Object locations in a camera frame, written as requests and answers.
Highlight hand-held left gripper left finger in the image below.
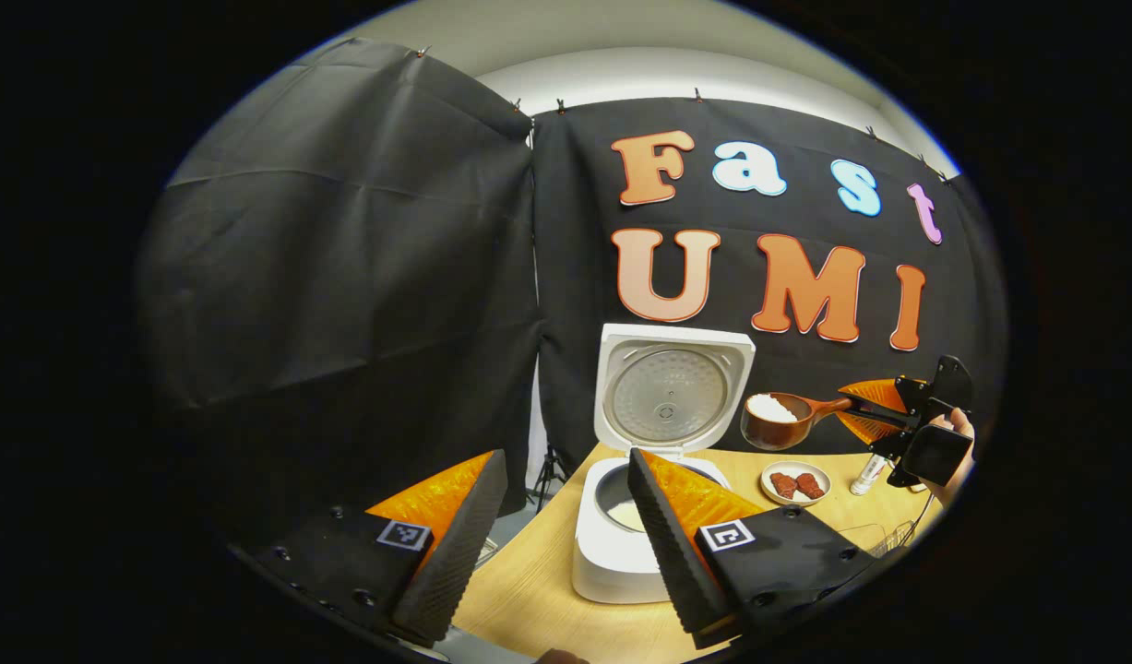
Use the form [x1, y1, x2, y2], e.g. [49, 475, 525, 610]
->
[229, 449, 509, 646]

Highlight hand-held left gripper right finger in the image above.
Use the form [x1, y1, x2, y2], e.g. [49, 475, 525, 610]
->
[626, 448, 885, 651]

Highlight wire chopstick holder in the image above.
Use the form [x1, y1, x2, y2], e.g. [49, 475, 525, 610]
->
[875, 519, 919, 556]

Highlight white rice cooker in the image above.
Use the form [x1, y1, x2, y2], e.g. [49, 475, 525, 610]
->
[570, 323, 757, 605]

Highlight clear plastic rice container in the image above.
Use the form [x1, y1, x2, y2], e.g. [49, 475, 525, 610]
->
[836, 522, 891, 556]

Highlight white drink bottle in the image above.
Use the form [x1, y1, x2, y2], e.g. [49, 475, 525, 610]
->
[850, 452, 889, 497]

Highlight white round plate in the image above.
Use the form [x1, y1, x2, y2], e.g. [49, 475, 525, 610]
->
[760, 460, 832, 506]

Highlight black tripod stand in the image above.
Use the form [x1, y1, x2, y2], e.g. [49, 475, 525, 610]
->
[529, 445, 568, 513]

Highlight black backdrop cloth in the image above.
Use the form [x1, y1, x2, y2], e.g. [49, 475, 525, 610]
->
[134, 37, 1007, 554]

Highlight row of small metal clips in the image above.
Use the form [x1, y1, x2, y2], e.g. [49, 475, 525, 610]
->
[416, 46, 945, 181]

